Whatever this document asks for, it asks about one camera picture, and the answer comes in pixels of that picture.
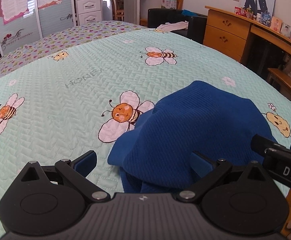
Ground black sofa chair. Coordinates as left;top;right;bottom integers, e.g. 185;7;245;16
148;8;207;44

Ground sliding glass wardrobe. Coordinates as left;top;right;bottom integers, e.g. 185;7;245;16
0;0;76;58

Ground white drawer cabinet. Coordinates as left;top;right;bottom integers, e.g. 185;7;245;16
77;0;102;25

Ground white door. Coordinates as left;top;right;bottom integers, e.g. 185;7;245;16
124;0;140;25

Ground green white box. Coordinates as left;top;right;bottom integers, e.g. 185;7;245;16
161;0;177;9

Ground wooden stool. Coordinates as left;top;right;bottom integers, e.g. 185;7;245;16
266;68;291;101

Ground blue knit sweater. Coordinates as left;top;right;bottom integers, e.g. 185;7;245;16
108;81;273;193

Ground mint bee-print quilt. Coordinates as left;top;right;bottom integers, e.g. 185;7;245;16
0;28;291;239

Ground wooden desk with drawers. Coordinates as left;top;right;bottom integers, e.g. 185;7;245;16
203;6;291;77

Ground white clothes on chair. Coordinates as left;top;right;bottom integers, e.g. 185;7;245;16
155;21;189;33

